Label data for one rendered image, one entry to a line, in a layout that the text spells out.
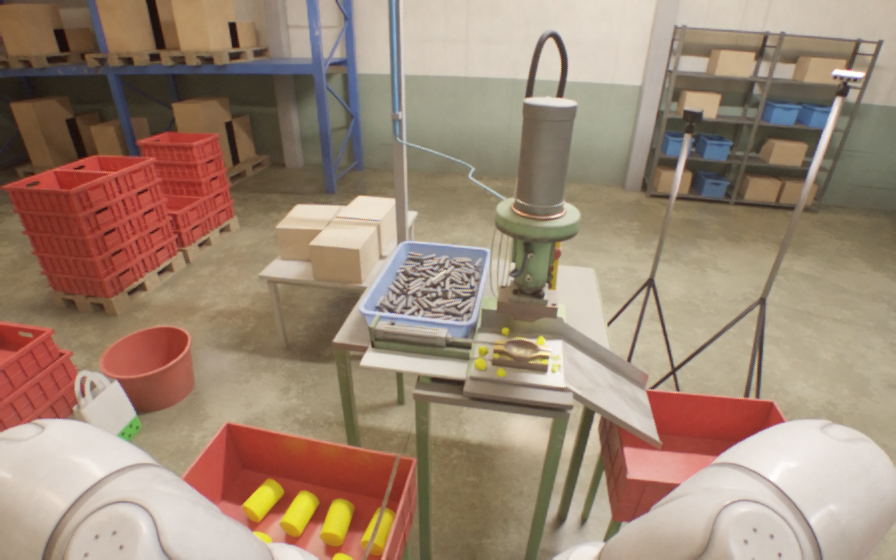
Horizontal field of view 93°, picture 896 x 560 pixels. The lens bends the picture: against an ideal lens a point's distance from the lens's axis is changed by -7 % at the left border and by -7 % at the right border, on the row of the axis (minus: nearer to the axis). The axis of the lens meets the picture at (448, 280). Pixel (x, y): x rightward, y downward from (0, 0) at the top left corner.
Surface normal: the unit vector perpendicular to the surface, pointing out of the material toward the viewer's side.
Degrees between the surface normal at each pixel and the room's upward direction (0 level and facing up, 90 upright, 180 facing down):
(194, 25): 90
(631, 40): 90
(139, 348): 81
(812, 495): 19
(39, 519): 34
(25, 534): 48
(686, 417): 90
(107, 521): 27
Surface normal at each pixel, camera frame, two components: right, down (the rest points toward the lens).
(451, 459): 0.02, -0.87
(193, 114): -0.17, 0.48
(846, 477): 0.17, -0.70
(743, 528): 0.07, -0.55
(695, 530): -0.80, -0.57
